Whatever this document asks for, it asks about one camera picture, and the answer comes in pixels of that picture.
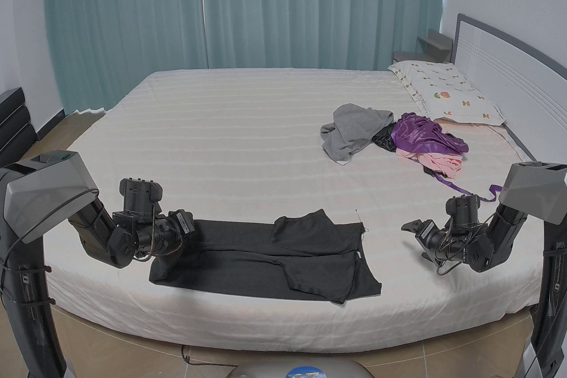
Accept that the purple garment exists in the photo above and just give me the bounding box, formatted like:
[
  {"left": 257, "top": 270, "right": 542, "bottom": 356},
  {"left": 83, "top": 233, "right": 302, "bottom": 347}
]
[{"left": 392, "top": 112, "right": 503, "bottom": 203}]

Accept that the white printed pillow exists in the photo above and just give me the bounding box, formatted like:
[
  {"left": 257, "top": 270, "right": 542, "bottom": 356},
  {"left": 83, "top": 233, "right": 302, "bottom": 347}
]
[{"left": 388, "top": 60, "right": 506, "bottom": 126}]

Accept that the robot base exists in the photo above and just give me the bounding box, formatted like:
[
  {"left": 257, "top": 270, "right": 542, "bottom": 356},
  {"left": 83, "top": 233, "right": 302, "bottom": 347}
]
[{"left": 226, "top": 359, "right": 370, "bottom": 378}]

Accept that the black chest of drawers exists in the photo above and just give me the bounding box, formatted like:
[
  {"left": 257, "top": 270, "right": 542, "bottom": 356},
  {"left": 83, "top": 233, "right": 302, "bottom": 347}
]
[{"left": 0, "top": 87, "right": 37, "bottom": 166}]

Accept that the pink garment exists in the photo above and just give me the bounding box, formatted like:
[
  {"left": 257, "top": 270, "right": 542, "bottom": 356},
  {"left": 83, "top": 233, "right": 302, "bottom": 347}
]
[{"left": 395, "top": 148, "right": 463, "bottom": 180}]

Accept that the grey bedside table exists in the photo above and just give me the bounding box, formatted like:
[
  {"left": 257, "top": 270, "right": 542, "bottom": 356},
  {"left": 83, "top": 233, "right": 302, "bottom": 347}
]
[{"left": 392, "top": 29, "right": 453, "bottom": 64}]

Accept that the grey garment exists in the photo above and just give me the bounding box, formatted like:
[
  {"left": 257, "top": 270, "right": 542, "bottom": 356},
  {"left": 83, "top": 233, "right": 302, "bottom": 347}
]
[{"left": 320, "top": 103, "right": 395, "bottom": 166}]

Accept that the black T-shirt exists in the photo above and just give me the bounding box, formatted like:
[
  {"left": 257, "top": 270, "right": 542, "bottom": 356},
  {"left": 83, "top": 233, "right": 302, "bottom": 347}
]
[{"left": 148, "top": 209, "right": 382, "bottom": 304}]

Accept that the black cable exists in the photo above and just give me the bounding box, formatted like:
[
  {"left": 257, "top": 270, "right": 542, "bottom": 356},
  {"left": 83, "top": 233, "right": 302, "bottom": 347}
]
[
  {"left": 435, "top": 252, "right": 470, "bottom": 277},
  {"left": 181, "top": 345, "right": 240, "bottom": 368},
  {"left": 0, "top": 188, "right": 100, "bottom": 279}
]

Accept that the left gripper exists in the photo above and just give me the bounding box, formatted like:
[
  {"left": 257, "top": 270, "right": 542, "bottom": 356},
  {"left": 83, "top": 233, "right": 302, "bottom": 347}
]
[{"left": 165, "top": 209, "right": 195, "bottom": 245}]

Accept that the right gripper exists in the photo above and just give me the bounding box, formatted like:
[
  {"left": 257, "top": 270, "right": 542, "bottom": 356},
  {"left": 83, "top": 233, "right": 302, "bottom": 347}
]
[{"left": 401, "top": 218, "right": 449, "bottom": 263}]

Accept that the black patterned garment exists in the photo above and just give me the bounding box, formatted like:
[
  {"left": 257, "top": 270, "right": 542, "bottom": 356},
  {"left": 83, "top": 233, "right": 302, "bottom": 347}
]
[{"left": 372, "top": 126, "right": 397, "bottom": 154}]

